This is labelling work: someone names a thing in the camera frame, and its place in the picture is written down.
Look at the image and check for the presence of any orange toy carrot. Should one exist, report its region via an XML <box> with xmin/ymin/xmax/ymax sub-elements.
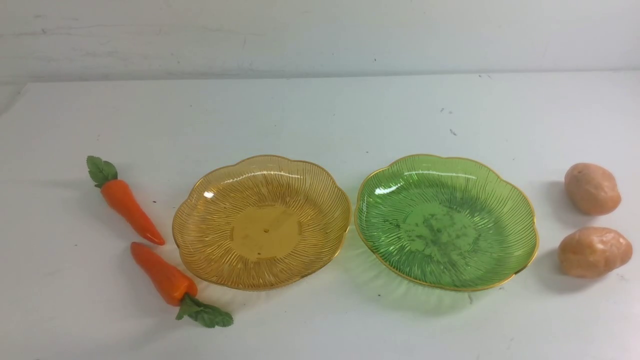
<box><xmin>86</xmin><ymin>155</ymin><xmax>166</xmax><ymax>246</ymax></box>
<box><xmin>130</xmin><ymin>242</ymin><xmax>234</xmax><ymax>329</ymax></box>

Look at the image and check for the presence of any brown toy potato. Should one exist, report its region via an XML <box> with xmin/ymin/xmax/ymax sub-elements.
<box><xmin>564</xmin><ymin>162</ymin><xmax>622</xmax><ymax>216</ymax></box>
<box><xmin>557</xmin><ymin>227</ymin><xmax>633</xmax><ymax>280</ymax></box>

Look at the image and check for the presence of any amber ribbed plastic plate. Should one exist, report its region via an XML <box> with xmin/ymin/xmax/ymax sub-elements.
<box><xmin>172</xmin><ymin>155</ymin><xmax>352</xmax><ymax>291</ymax></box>

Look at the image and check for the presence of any green ribbed plastic plate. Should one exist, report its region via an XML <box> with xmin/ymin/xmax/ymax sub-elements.
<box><xmin>354</xmin><ymin>153</ymin><xmax>540</xmax><ymax>292</ymax></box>

